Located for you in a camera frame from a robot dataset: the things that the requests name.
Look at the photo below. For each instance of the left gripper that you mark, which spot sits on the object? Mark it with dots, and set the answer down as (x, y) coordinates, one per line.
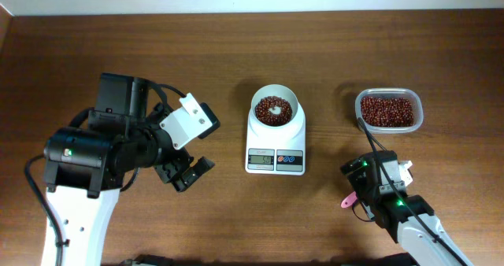
(171, 174)

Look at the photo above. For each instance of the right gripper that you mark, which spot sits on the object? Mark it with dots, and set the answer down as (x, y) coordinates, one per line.
(355, 168)

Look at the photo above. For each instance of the pink measuring scoop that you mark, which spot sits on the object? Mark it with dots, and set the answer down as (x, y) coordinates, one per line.
(349, 200)

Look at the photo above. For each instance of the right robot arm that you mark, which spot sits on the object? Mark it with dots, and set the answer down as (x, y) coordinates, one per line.
(412, 223)

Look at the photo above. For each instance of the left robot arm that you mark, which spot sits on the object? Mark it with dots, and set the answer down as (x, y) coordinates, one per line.
(78, 203)

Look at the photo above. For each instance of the white digital kitchen scale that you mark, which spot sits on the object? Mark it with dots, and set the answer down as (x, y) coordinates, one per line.
(276, 150)

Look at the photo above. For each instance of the red beans in container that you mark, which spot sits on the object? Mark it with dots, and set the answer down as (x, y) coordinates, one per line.
(387, 112)

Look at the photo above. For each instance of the clear plastic bean container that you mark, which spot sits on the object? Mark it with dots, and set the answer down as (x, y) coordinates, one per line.
(392, 93)

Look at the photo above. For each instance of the red beans in bowl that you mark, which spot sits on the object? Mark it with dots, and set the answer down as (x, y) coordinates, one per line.
(273, 111)

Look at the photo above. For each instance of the white round bowl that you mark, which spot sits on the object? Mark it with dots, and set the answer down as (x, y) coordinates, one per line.
(275, 90)

